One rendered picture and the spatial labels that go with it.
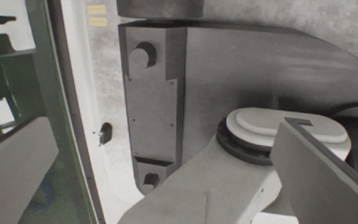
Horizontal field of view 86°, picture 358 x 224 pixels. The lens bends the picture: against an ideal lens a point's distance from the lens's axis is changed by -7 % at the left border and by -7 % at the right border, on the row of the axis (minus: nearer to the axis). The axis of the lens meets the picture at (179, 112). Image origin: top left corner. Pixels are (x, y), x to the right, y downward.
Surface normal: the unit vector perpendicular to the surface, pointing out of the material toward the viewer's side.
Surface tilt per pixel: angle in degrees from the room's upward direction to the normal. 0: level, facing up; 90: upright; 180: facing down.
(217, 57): 0
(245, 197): 90
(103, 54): 0
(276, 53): 0
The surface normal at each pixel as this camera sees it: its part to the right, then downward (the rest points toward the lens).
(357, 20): -0.19, 0.47
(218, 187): 0.03, -0.88
